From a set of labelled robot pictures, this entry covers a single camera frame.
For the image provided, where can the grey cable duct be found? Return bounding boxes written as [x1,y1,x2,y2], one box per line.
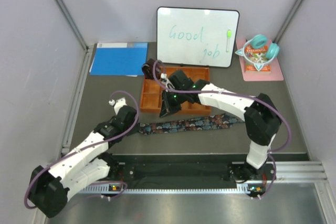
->
[79,180,262,195]

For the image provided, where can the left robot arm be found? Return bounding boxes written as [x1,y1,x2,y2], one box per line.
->
[27,105,137,218]

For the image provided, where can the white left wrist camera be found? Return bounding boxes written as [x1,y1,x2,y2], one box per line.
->
[108,98,127,114]

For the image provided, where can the blue folder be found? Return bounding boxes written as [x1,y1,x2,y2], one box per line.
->
[89,42,148,77]

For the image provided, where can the green marker pen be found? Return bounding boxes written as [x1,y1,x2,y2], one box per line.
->
[226,29,232,52]

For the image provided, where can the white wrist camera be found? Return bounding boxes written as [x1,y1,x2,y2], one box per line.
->
[160,73,171,88]
[108,98,127,114]

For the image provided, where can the orange book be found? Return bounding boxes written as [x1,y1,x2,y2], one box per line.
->
[244,45,271,74]

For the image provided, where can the orange compartment tray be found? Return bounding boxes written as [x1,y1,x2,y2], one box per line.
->
[140,66,211,115]

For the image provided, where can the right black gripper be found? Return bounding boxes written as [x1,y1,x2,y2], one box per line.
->
[160,89,187,119]

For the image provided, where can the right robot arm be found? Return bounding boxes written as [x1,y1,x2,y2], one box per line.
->
[159,70,281,180]

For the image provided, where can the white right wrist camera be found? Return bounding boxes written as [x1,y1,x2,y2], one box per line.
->
[160,73,171,88]

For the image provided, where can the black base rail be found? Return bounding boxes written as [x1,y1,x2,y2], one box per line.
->
[106,154,274,189]

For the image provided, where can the navy floral tie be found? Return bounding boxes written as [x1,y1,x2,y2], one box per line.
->
[136,113,244,135]

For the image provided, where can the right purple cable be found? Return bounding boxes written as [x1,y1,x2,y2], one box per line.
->
[152,60,292,200]

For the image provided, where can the rolled dark red tie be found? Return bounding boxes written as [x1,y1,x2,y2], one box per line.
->
[141,59,162,80]

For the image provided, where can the white dry-erase board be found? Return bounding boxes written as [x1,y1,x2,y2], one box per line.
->
[156,7,240,68]

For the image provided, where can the pink mat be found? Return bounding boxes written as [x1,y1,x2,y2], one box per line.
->
[236,39,283,81]

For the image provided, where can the teal cat-ear headphones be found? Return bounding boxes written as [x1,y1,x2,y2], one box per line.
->
[235,34,280,73]

